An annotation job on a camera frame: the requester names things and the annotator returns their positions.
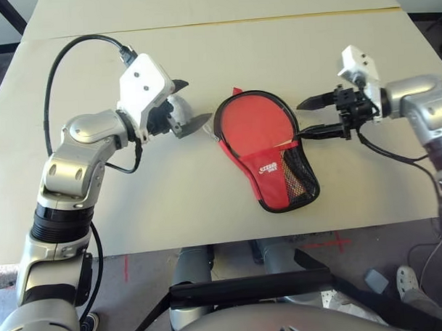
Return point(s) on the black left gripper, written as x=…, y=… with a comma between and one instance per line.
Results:
x=161, y=118

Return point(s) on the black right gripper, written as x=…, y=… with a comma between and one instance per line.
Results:
x=353, y=110

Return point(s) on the red ping-pong paddle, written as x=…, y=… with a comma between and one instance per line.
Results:
x=252, y=121

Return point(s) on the red black paddle case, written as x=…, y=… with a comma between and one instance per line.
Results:
x=269, y=185

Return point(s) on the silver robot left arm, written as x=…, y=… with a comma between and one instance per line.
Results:
x=78, y=141

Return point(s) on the red tape cross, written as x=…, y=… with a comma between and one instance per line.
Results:
x=327, y=243

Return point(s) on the grey robot right leg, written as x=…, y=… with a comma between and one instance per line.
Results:
x=278, y=258

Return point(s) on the grey robot leg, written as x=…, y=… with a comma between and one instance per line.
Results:
x=278, y=258
x=192, y=264

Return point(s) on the grey robot left leg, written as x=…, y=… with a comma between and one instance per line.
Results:
x=192, y=264

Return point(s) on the grey foot pedal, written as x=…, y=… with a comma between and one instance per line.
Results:
x=377, y=280

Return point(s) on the red tape line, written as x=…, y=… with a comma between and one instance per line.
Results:
x=126, y=268

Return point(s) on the black support bar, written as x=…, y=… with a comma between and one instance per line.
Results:
x=254, y=284

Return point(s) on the white perforated clog shoe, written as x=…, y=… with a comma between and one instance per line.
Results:
x=336, y=298
x=407, y=280

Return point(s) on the grey robot torso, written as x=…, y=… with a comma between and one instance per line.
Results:
x=266, y=322

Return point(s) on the grey trouser leg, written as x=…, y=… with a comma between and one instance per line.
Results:
x=425, y=305

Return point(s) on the dark canvas sneaker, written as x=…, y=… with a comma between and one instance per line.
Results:
x=89, y=326

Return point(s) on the grey foam floor mat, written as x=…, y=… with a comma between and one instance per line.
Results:
x=5, y=278

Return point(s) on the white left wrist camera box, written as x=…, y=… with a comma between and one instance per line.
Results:
x=142, y=81

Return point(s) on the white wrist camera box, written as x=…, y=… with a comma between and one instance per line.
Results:
x=361, y=64
x=142, y=81

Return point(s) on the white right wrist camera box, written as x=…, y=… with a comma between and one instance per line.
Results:
x=361, y=64

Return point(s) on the black metal table frame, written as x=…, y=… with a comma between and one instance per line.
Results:
x=14, y=18

